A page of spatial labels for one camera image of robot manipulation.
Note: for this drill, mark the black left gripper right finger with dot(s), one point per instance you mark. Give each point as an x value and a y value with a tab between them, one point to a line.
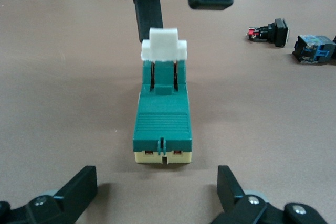
236	197

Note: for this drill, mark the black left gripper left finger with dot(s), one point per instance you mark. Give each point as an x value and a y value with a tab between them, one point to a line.
65	197

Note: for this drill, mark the black square button red terminals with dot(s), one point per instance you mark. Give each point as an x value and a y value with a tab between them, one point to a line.
278	33

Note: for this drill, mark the brown paper table cover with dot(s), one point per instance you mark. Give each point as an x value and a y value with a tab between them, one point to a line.
52	103

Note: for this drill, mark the green push button blue block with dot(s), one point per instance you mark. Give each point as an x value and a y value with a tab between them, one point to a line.
313	49

